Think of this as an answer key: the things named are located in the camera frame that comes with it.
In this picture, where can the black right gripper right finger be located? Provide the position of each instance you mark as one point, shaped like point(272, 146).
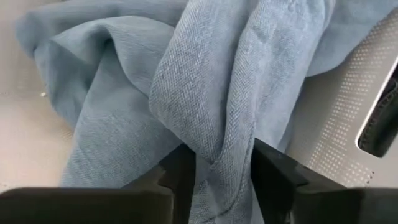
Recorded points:
point(311, 202)

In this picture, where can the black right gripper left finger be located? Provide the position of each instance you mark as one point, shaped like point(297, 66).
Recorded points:
point(93, 205)

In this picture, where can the blue-grey garment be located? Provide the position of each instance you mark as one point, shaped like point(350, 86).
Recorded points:
point(199, 77)

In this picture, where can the white woven plastic basket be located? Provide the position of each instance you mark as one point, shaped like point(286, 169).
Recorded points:
point(335, 124)

